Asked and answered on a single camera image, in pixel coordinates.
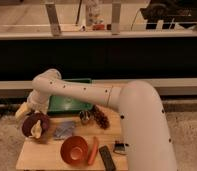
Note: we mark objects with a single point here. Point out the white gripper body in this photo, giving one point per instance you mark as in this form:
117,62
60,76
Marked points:
36,101

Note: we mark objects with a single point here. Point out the yellow banana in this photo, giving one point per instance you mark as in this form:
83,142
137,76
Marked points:
36,130

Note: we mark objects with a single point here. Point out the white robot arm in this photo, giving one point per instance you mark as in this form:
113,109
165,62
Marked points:
144,124

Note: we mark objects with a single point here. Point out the purple bowl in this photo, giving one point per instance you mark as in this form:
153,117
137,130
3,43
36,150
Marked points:
32,119

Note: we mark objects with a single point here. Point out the orange bowl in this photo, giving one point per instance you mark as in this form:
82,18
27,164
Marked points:
74,150

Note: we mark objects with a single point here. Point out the green tray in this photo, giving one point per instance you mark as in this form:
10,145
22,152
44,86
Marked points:
65,105

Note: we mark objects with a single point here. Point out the grey blue cloth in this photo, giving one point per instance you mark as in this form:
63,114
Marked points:
64,130

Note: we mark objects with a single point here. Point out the small metal cup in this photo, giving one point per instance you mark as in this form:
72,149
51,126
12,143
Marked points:
85,117

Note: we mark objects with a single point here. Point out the wooden board table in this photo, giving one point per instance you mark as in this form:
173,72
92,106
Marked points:
44,155

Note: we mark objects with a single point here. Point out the orange carrot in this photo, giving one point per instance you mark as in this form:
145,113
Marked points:
94,151

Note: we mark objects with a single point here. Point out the small black silver object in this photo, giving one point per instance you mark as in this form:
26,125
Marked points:
119,148

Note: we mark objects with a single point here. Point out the black remote control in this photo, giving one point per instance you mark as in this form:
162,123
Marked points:
107,159

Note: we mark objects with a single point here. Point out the red object on shelf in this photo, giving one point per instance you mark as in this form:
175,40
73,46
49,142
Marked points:
98,27

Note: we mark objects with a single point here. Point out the black machine in background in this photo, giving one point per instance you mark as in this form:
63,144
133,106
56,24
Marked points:
183,12

